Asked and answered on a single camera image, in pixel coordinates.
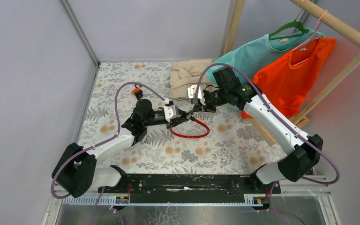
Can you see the floral patterned mat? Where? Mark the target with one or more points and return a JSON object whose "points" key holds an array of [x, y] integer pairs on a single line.
{"points": [[233, 146]]}

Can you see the beige crumpled cloth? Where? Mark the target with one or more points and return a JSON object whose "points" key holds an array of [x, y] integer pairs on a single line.
{"points": [[184, 74]]}

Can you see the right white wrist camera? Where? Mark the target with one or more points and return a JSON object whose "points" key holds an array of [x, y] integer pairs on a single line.
{"points": [[195, 95]]}

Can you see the orange t-shirt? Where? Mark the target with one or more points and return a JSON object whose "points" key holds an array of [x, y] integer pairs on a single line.
{"points": [[287, 81]]}

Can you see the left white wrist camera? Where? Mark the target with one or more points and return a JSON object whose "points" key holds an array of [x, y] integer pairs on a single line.
{"points": [[171, 111]]}

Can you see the wooden clothes rack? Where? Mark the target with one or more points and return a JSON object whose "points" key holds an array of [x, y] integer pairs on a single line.
{"points": [[340, 27]]}

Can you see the aluminium frame rail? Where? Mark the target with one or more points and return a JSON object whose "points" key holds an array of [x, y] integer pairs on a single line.
{"points": [[79, 31]]}

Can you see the teal t-shirt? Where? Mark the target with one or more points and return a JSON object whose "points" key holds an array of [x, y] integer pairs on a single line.
{"points": [[256, 54]]}

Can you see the red cable lock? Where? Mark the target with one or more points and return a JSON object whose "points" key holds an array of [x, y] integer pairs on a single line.
{"points": [[193, 134]]}

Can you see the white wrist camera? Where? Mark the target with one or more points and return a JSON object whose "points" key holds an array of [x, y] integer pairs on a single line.
{"points": [[195, 95], [171, 111]]}

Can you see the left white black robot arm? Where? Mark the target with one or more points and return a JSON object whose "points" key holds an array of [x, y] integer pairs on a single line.
{"points": [[76, 169]]}

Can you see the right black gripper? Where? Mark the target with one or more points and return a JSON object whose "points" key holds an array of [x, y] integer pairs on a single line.
{"points": [[206, 108]]}

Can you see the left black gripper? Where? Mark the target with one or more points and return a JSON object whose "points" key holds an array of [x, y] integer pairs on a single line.
{"points": [[175, 122]]}

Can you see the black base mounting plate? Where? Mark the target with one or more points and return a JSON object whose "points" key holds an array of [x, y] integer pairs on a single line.
{"points": [[189, 188]]}

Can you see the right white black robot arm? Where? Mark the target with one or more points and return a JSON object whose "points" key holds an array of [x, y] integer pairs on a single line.
{"points": [[301, 149]]}

